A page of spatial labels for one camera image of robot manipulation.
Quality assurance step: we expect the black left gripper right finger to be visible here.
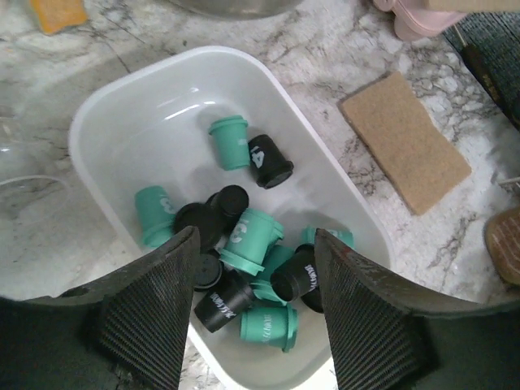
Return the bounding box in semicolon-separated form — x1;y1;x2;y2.
314;229;519;389

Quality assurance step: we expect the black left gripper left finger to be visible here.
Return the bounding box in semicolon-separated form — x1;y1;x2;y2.
1;227;200;389

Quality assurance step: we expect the black coffee capsule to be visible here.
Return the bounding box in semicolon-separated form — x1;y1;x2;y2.
271;244;324;314
194;251;223;292
249;134;294;189
194;270;257;333
172;202;224;253
206;184;249;232

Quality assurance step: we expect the brown cardboard square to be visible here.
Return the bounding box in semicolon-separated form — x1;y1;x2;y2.
340;71;471;215

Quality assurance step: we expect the white rectangular storage basket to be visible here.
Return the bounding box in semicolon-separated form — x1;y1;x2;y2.
67;45;396;389

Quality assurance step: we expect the clear plastic cup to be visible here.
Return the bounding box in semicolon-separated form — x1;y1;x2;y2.
1;113;72;226

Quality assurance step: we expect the pink egg tray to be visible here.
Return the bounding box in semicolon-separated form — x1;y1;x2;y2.
373;0;466;41

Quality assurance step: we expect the orange spice bottle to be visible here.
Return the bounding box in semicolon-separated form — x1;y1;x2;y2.
28;0;88;35

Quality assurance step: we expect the steel pot with lid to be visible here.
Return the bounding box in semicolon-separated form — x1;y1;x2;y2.
172;0;302;20

